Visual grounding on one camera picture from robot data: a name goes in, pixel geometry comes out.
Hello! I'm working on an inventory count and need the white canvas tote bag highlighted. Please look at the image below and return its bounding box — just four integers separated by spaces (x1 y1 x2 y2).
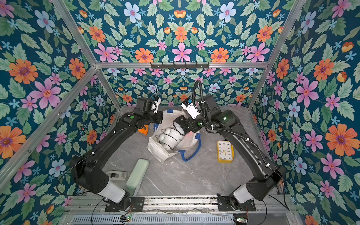
147 109 202 163

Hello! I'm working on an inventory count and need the yellow square alarm clock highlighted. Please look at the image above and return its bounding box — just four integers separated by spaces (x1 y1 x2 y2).
217 140 234 164

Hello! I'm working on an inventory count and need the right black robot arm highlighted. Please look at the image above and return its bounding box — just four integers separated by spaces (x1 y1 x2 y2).
182 81 286 211

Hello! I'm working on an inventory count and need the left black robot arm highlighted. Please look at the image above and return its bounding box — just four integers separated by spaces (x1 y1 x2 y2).
69 95 163 211

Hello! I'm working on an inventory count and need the white twin-bell alarm clock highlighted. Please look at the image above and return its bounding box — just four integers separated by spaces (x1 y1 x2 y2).
161 127 184 142

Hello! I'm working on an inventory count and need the pale green oblong case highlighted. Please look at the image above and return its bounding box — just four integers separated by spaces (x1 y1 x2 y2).
126 158 149 189

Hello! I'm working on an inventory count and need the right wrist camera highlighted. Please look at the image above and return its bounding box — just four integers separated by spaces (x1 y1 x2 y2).
181 100 201 120

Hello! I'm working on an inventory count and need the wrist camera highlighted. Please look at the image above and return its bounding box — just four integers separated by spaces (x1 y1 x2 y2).
181 100 201 120
151 95 161 113

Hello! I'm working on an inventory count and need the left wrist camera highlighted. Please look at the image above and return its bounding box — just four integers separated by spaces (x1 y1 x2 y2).
151 95 161 113

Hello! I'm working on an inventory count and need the black hook rail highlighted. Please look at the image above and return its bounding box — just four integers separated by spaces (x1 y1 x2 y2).
150 62 210 69

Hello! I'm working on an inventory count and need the white wall light switch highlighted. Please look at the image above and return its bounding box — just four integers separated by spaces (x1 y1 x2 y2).
106 171 127 181

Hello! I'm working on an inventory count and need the aluminium front rail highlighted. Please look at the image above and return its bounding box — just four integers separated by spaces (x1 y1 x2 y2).
65 195 298 214

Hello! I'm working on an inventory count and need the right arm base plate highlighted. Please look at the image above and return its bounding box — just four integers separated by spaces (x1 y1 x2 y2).
217 194 256 212

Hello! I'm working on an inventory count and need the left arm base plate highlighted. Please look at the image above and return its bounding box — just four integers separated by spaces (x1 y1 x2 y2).
105 197 145 212

